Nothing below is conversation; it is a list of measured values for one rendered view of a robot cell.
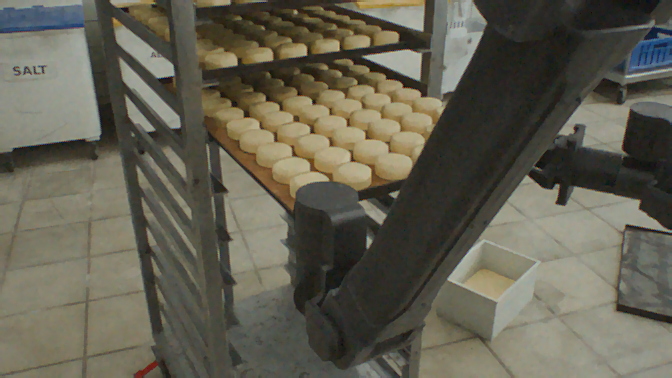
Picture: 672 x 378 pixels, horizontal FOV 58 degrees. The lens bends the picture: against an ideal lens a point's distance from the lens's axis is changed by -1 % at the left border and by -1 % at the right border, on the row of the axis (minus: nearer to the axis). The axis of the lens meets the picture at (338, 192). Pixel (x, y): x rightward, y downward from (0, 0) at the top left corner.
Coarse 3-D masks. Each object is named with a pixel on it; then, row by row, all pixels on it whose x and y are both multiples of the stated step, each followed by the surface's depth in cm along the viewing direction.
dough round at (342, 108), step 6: (336, 102) 103; (342, 102) 103; (348, 102) 103; (354, 102) 103; (336, 108) 101; (342, 108) 101; (348, 108) 101; (354, 108) 101; (360, 108) 102; (336, 114) 102; (342, 114) 101; (348, 114) 101
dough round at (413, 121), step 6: (408, 114) 98; (414, 114) 98; (420, 114) 98; (402, 120) 96; (408, 120) 96; (414, 120) 96; (420, 120) 96; (426, 120) 96; (402, 126) 96; (408, 126) 95; (414, 126) 95; (420, 126) 95; (426, 126) 95; (420, 132) 95
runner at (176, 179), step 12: (132, 120) 146; (144, 132) 147; (144, 144) 138; (156, 144) 140; (156, 156) 129; (168, 168) 122; (180, 180) 123; (180, 192) 117; (216, 228) 101; (216, 240) 102; (228, 240) 103
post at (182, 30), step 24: (168, 0) 84; (192, 24) 85; (192, 48) 87; (192, 72) 88; (192, 96) 89; (192, 120) 91; (192, 144) 92; (192, 168) 94; (192, 192) 96; (192, 216) 100; (216, 264) 103; (216, 288) 105; (216, 312) 107; (216, 336) 109; (216, 360) 112
